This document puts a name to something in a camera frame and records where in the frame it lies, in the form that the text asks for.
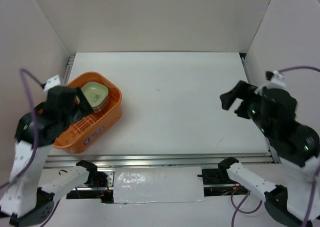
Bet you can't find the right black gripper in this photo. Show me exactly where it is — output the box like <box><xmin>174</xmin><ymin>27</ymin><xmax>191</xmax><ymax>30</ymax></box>
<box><xmin>219</xmin><ymin>79</ymin><xmax>275</xmax><ymax>138</ymax></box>

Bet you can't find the green plate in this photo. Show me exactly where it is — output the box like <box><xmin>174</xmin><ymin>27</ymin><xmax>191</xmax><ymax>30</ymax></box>
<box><xmin>81</xmin><ymin>81</ymin><xmax>110</xmax><ymax>113</ymax></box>

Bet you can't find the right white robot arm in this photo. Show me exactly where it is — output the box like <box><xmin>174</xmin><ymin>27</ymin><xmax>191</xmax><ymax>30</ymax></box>
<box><xmin>217</xmin><ymin>71</ymin><xmax>320</xmax><ymax>227</ymax></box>

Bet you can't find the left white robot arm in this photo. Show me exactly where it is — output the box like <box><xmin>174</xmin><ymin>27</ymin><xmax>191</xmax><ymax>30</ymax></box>
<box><xmin>0</xmin><ymin>75</ymin><xmax>99</xmax><ymax>227</ymax></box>

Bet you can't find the orange plastic bin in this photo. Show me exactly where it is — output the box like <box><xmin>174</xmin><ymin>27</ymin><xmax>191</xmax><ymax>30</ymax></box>
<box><xmin>53</xmin><ymin>71</ymin><xmax>123</xmax><ymax>154</ymax></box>

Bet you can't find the white foil sheet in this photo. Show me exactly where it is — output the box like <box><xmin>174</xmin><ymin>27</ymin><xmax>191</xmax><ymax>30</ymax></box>
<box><xmin>113</xmin><ymin>166</ymin><xmax>205</xmax><ymax>204</ymax></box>

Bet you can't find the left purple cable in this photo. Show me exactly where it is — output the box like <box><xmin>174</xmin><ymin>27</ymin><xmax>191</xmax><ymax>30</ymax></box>
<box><xmin>0</xmin><ymin>68</ymin><xmax>81</xmax><ymax>227</ymax></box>

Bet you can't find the aluminium rail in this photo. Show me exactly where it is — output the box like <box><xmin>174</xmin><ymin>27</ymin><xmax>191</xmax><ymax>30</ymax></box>
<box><xmin>43</xmin><ymin>153</ymin><xmax>278</xmax><ymax>169</ymax></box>

